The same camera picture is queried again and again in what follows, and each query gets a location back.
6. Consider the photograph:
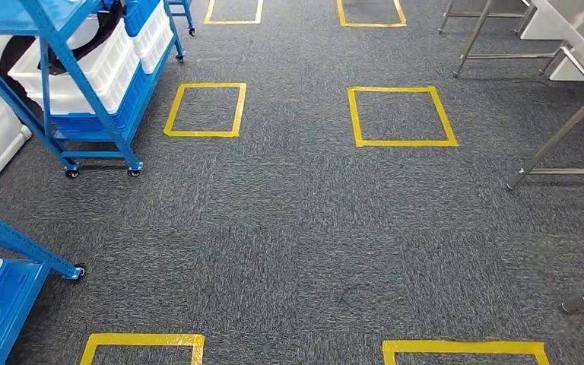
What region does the white cabinet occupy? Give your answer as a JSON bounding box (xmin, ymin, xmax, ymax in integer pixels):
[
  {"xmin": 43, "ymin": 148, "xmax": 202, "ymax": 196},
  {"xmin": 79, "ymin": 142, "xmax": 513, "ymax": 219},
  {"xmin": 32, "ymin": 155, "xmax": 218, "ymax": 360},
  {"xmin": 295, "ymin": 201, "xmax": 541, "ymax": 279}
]
[{"xmin": 519, "ymin": 8, "xmax": 584, "ymax": 83}]

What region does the blue plastic crate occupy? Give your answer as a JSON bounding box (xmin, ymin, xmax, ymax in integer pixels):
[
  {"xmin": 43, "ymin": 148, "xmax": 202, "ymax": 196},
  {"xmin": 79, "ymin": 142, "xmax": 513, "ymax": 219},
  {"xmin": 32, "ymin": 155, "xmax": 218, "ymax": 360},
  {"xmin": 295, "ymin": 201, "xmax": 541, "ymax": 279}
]
[
  {"xmin": 122, "ymin": 0, "xmax": 162, "ymax": 37},
  {"xmin": 49, "ymin": 65, "xmax": 148, "ymax": 135}
]

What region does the yellow floor tape square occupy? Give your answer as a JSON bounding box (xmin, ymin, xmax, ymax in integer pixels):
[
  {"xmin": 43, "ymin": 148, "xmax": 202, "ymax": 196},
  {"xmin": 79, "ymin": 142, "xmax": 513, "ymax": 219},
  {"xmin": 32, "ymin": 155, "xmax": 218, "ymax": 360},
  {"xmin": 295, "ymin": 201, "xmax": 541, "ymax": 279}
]
[
  {"xmin": 346, "ymin": 86, "xmax": 459, "ymax": 148},
  {"xmin": 163, "ymin": 82, "xmax": 248, "ymax": 138},
  {"xmin": 381, "ymin": 340, "xmax": 551, "ymax": 365},
  {"xmin": 79, "ymin": 332, "xmax": 206, "ymax": 365},
  {"xmin": 203, "ymin": 0, "xmax": 265, "ymax": 26},
  {"xmin": 336, "ymin": 0, "xmax": 408, "ymax": 29}
]

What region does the blue metal shelf rack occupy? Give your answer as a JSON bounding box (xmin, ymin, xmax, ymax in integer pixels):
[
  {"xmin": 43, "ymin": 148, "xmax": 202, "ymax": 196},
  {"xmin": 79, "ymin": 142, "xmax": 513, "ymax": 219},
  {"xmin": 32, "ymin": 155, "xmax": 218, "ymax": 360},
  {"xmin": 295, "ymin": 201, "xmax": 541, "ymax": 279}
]
[{"xmin": 0, "ymin": 202, "xmax": 87, "ymax": 365}]

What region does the blue wheeled metal rack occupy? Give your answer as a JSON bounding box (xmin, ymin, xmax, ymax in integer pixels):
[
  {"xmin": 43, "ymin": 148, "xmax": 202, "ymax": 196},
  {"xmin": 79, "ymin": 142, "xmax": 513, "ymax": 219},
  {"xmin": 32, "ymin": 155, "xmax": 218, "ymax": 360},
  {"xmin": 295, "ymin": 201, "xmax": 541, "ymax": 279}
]
[
  {"xmin": 0, "ymin": 0, "xmax": 187, "ymax": 178},
  {"xmin": 166, "ymin": 0, "xmax": 196, "ymax": 37}
]

